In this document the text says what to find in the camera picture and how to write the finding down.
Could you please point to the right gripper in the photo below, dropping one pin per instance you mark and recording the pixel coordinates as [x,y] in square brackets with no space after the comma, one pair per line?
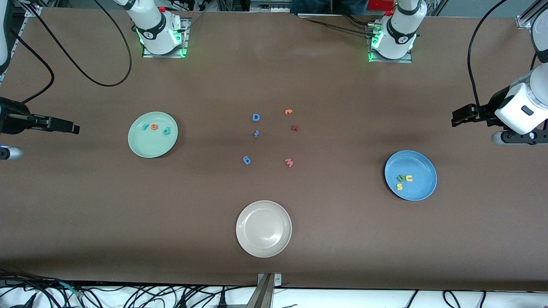
[13,121]

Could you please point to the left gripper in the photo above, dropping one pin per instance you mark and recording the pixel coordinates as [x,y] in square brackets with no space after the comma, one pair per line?
[489,110]

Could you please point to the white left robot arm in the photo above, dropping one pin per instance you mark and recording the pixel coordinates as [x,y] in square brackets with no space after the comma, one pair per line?
[398,38]

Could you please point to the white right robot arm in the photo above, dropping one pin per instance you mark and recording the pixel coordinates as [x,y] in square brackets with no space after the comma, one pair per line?
[154,32]

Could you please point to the blue plate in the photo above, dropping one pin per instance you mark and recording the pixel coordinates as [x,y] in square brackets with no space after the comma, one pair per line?
[417,192]

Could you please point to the light green plate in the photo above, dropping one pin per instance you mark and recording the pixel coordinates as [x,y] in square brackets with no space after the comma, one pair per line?
[153,145]

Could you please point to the brown table cover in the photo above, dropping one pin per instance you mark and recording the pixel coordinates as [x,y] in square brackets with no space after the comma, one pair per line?
[128,214]

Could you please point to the red object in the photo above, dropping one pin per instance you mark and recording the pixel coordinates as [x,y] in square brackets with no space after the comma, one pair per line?
[381,4]

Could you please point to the pink foam letter M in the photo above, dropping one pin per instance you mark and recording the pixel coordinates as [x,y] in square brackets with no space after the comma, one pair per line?
[290,161]

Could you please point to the person legs in jeans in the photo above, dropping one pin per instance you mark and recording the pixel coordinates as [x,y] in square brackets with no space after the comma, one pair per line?
[312,5]

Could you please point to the blue foam letter g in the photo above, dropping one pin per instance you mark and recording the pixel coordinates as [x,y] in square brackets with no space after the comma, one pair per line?
[245,158]

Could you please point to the blue foam letter D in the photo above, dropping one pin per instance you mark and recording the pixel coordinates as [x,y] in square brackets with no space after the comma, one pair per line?
[253,117]

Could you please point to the beige plate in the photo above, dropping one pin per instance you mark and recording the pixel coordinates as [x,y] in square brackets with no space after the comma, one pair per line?
[263,229]

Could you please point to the aluminium profile bar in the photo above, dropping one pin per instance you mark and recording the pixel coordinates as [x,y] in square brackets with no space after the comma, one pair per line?
[265,295]

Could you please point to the aluminium corner frame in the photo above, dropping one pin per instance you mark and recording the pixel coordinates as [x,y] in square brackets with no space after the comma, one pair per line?
[33,10]
[524,20]

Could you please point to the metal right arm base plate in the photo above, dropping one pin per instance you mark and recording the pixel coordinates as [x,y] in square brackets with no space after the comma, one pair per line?
[165,55]

